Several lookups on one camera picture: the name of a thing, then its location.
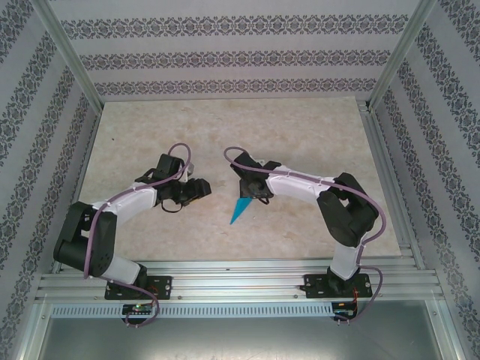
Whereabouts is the blue cloth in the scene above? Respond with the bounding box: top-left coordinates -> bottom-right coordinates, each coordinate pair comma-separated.
229,196 -> 255,226

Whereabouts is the grey metal sheet panel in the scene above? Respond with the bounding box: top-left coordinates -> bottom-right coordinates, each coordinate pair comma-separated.
37,316 -> 449,360

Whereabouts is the thin black left gripper cable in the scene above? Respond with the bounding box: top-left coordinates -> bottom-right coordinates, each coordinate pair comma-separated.
160,198 -> 185,215

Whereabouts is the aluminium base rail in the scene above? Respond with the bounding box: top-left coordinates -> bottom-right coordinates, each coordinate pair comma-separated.
35,260 -> 446,303

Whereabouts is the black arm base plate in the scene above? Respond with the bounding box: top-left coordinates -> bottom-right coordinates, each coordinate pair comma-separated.
106,275 -> 173,301
304,273 -> 372,300

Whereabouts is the aluminium side rail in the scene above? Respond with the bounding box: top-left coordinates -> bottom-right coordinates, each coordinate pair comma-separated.
50,106 -> 104,275
358,99 -> 427,271

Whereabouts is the slotted cable duct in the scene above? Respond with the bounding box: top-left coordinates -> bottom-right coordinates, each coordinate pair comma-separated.
50,302 -> 357,319

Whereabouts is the aluminium frame post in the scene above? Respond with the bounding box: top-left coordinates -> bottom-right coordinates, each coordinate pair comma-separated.
367,0 -> 440,113
32,0 -> 105,113

